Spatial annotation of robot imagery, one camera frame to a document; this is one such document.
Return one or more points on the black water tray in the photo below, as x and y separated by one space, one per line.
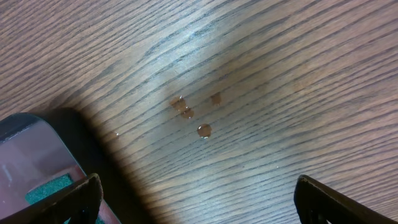
36 150

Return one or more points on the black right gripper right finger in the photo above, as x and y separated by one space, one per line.
317 203

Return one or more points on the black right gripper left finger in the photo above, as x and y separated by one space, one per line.
79 203

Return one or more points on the green scrub sponge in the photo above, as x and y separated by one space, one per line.
50 188

